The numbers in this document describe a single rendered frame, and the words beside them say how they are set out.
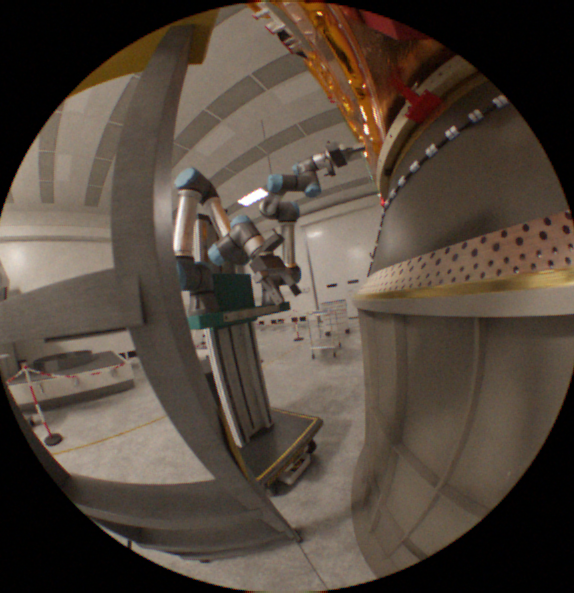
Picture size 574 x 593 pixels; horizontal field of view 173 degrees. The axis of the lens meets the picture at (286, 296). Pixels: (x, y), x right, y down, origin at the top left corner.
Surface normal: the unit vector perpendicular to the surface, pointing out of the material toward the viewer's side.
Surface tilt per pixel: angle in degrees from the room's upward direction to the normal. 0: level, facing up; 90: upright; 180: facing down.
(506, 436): 90
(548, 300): 90
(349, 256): 90
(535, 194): 62
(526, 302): 90
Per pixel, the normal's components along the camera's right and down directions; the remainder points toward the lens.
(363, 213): -0.50, 0.06
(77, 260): 0.85, -0.15
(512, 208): -0.92, -0.33
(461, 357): -0.98, 0.15
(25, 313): 0.38, -0.09
